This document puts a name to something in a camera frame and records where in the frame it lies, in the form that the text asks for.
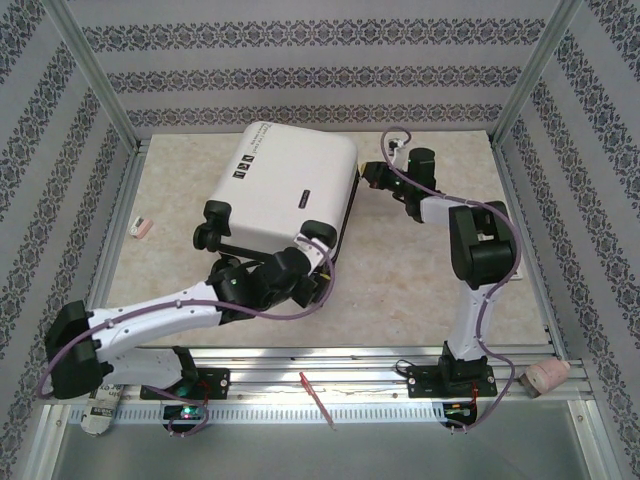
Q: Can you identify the white hard-shell suitcase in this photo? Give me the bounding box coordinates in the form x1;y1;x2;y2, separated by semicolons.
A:
192;121;362;264

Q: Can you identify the small pink white device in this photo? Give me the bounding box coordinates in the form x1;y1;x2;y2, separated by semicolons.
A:
128;215;152;242

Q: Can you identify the pink cylindrical roll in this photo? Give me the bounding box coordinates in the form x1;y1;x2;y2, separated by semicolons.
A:
519;357;571;399

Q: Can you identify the red pen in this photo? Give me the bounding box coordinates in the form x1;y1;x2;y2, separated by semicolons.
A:
298;372;337;431

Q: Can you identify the left controller board green light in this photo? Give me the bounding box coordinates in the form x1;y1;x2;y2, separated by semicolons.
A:
163;404;207;421

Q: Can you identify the slotted metal cable rail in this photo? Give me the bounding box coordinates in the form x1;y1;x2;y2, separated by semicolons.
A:
69;403;446;425

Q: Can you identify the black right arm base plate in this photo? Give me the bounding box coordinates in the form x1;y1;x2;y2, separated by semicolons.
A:
407;364;496;400

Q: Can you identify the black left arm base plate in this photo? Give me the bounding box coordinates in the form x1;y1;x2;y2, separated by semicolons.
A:
140;367;230;401

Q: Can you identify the newspaper print roll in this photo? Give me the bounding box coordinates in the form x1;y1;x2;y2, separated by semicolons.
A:
82;384;124;439

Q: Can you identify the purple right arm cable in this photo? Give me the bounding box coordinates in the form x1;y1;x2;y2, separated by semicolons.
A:
382;128;516;434

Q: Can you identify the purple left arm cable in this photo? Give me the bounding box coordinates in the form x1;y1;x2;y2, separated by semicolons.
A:
37;237;337;439

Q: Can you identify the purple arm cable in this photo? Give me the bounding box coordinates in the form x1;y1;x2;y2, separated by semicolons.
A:
37;237;337;439
382;128;516;434

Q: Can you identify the aluminium frame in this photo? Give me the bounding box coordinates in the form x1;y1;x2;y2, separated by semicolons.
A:
29;0;616;480

